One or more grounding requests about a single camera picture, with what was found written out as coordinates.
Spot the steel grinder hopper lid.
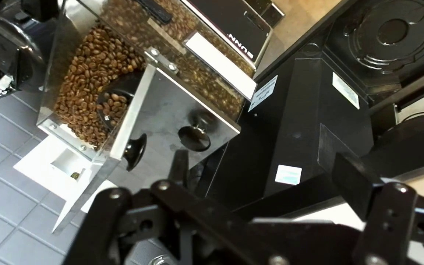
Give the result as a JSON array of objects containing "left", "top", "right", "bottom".
[{"left": 107, "top": 63, "right": 243, "bottom": 173}]

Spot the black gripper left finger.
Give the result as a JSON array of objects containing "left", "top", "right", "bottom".
[{"left": 63, "top": 178, "right": 294, "bottom": 265}]

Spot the large black coffee brewer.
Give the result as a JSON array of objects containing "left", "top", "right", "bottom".
[{"left": 204, "top": 0, "right": 424, "bottom": 217}]

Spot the steel airpot black top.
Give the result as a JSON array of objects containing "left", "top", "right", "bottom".
[{"left": 0, "top": 0, "right": 47, "bottom": 100}]

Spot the black coffee grinder with hopper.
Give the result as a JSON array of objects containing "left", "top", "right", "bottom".
[{"left": 35, "top": 0, "right": 275, "bottom": 151}]

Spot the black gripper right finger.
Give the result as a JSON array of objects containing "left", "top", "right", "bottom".
[{"left": 331, "top": 151, "right": 424, "bottom": 265}]

